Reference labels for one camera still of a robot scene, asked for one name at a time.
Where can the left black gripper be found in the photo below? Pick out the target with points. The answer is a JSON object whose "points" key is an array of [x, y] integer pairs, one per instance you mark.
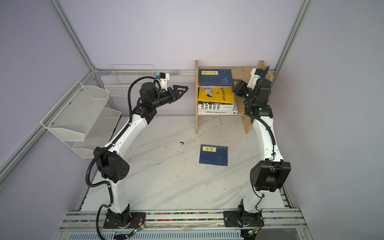
{"points": [[176, 92]]}

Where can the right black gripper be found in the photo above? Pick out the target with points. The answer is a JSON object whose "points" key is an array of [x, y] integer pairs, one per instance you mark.
{"points": [[238, 86]]}

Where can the yellow book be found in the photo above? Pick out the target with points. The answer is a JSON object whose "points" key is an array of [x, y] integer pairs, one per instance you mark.
{"points": [[216, 95]]}

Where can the white book with black lettering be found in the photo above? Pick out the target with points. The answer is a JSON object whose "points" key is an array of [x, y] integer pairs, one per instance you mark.
{"points": [[215, 106]]}

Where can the white book with photo cover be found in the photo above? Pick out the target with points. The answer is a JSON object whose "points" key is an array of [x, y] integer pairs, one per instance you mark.
{"points": [[206, 112]]}

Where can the dark blue book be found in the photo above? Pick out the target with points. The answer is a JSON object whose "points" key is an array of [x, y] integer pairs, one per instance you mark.
{"points": [[215, 77], [213, 155]]}

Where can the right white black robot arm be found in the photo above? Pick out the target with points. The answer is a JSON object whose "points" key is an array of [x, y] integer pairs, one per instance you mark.
{"points": [[271, 171]]}

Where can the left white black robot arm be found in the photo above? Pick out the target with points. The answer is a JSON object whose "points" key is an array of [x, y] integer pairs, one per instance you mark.
{"points": [[109, 165]]}

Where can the wooden two-tier bookshelf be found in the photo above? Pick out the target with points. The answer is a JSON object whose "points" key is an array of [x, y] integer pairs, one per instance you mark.
{"points": [[249, 111]]}

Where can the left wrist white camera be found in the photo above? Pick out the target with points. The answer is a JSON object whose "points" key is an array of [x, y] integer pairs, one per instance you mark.
{"points": [[163, 79]]}

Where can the wrist white camera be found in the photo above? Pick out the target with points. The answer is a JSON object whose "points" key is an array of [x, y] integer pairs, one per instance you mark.
{"points": [[163, 79], [256, 74]]}

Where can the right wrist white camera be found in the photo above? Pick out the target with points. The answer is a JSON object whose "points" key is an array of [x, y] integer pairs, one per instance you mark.
{"points": [[256, 74]]}

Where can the white wire wall basket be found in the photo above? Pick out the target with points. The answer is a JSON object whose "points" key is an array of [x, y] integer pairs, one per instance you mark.
{"points": [[123, 76]]}

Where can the white mesh lower wall bin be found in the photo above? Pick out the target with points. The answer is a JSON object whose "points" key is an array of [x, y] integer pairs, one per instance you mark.
{"points": [[100, 133]]}

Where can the white mesh wall bin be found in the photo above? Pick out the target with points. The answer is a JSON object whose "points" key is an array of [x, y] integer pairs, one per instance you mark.
{"points": [[72, 118], [100, 133]]}

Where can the white mesh upper wall bin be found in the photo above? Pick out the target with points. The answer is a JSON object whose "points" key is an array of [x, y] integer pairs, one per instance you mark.
{"points": [[72, 118]]}

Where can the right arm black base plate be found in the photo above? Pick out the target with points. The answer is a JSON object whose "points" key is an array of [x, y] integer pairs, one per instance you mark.
{"points": [[234, 219]]}

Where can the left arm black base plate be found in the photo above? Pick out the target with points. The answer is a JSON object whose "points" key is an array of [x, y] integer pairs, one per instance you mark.
{"points": [[124, 221]]}

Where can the white ventilated cable duct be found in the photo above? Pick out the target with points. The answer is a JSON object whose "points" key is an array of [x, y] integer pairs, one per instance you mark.
{"points": [[160, 235]]}

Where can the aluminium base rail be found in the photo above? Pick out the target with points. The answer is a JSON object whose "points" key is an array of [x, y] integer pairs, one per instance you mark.
{"points": [[185, 220]]}

